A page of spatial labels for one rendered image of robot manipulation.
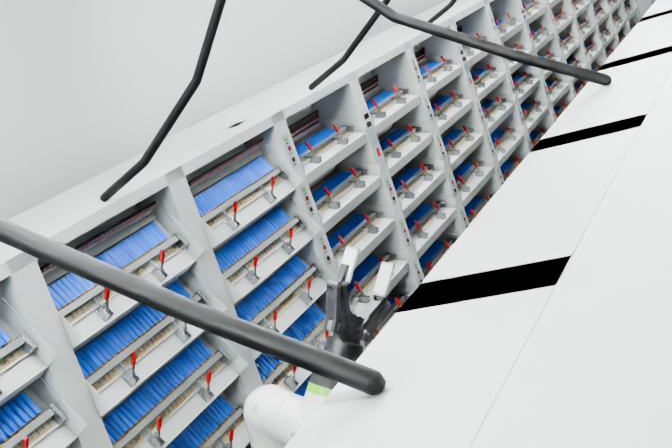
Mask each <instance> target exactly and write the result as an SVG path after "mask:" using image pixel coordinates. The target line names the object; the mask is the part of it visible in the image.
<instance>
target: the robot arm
mask: <svg viewBox="0 0 672 448"><path fill-rule="evenodd" d="M359 252H360V249H358V248H354V247H350V246H346V249H345V253H344V256H343V259H342V262H341V265H340V267H339V270H338V274H337V277H336V279H334V280H332V281H331V280H328V281H327V293H326V320H325V324H324V329H325V330H329V331H332V332H333V336H328V337H327V339H326V342H325V345H324V349H323V350H325V351H328V352H330V353H333V354H336V355H338V356H341V357H343V358H346V359H349V360H351V361H354V362H356V361H357V360H358V358H359V357H360V356H361V355H362V351H363V346H362V345H360V344H359V343H360V341H365V342H368V343H369V342H370V341H371V339H372V336H373V333H374V331H375V330H376V328H377V327H378V325H379V323H380V322H381V320H382V318H383V317H384V315H385V314H386V312H387V310H388V309H389V307H390V305H391V303H390V302H388V301H387V297H386V295H387V291H388V288H389V285H390V281H391V278H392V274H393V271H394V267H395V264H392V263H388V262H384V261H382V263H381V266H380V270H379V273H378V276H377V280H376V283H375V286H374V290H373V294H372V295H373V298H372V299H371V300H370V301H369V302H368V304H367V305H366V306H365V307H364V308H363V309H362V310H361V311H360V312H359V313H358V314H353V313H352V311H351V310H350V304H349V297H348V290H347V286H348V285H349V284H350V282H351V279H352V275H353V272H354V269H355V265H356V262H357V259H358V255H359ZM332 288H334V289H332ZM382 306H384V307H382ZM337 384H338V382H335V381H333V380H330V379H328V378H325V377H323V376H320V375H317V374H315V373H311V376H310V380H309V383H308V386H307V390H306V393H305V396H304V397H302V396H300V395H297V394H295V393H293V392H291V391H289V390H287V389H285V388H283V387H281V386H278V385H273V384H268V385H263V386H260V387H258V388H256V389H255V390H254V391H252V392H251V393H250V395H249V396H248V397H247V399H246V401H245V404H244V410H243V414H244V420H245V423H246V427H247V431H248V434H249V438H250V442H251V447H252V448H284V447H285V446H286V445H287V444H288V442H289V441H290V440H291V439H292V438H293V436H294V435H295V434H296V433H297V432H298V430H299V429H300V428H301V427H302V426H303V424H304V423H305V422H306V421H307V420H308V418H309V417H310V416H311V415H312V414H313V412H314V411H315V410H316V409H317V408H318V406H319V405H320V404H321V403H322V402H323V400H324V399H325V398H326V397H327V396H328V394H329V393H330V392H331V391H332V390H333V388H334V387H335V386H336V385H337Z"/></svg>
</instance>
